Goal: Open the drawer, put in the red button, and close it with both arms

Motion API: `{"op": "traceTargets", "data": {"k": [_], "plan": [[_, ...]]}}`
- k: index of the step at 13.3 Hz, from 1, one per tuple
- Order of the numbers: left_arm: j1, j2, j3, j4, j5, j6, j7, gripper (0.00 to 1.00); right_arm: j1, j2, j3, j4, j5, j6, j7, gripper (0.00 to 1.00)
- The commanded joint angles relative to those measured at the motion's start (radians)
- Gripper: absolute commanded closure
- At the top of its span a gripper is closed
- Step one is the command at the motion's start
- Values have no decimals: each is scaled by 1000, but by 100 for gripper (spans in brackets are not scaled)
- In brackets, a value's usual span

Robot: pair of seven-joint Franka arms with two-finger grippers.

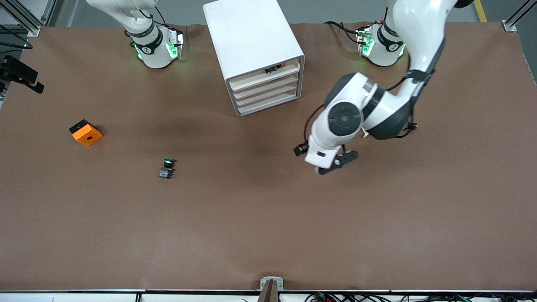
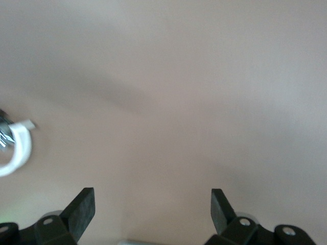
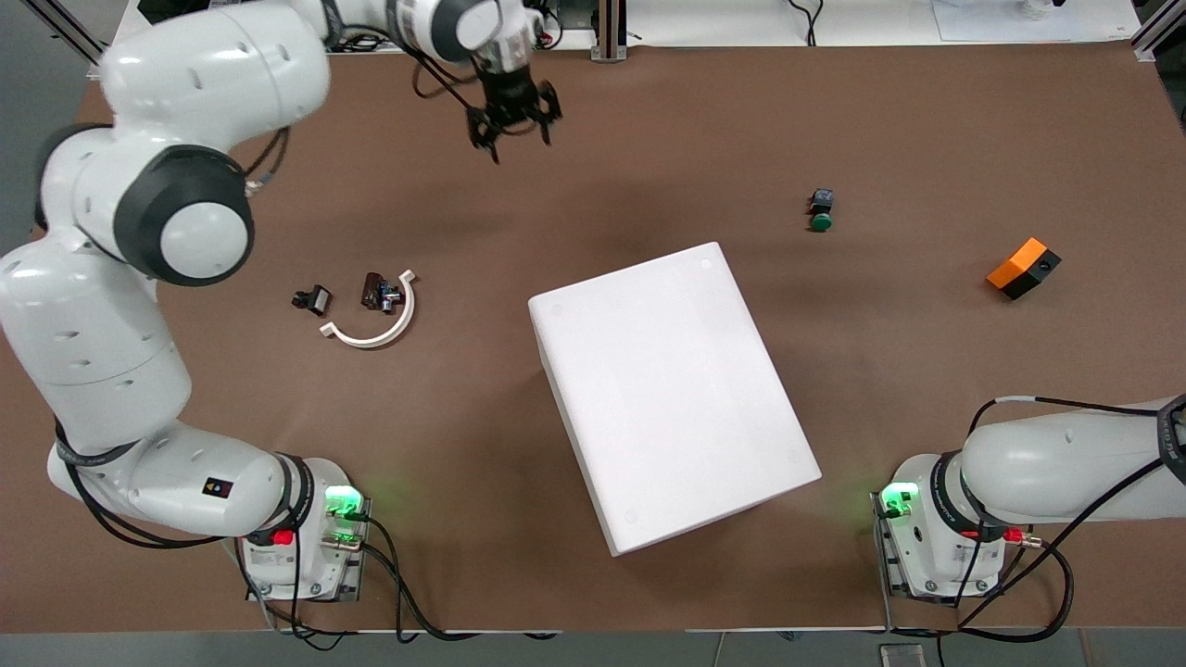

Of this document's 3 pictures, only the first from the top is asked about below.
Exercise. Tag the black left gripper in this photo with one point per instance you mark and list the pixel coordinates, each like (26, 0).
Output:
(304, 147)

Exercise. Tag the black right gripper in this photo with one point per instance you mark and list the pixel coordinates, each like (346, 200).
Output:
(17, 72)

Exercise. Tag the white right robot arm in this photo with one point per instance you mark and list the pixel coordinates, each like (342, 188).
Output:
(155, 54)

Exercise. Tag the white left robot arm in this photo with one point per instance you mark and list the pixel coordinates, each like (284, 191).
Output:
(377, 109)

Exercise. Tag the orange and black block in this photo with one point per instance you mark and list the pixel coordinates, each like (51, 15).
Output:
(87, 135)

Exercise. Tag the brown paper table cover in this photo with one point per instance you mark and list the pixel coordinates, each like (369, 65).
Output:
(268, 218)

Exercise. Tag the small black part with orange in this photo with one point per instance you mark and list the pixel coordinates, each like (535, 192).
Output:
(272, 69)

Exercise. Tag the black small clip component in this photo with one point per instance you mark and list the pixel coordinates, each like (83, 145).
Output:
(413, 126)

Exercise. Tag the aluminium frame profile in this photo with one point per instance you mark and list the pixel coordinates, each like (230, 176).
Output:
(518, 16)
(25, 19)

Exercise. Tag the metal table edge bracket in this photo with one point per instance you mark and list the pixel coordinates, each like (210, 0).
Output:
(272, 281)

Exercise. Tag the green push button switch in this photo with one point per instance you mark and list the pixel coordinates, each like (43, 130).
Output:
(167, 167)

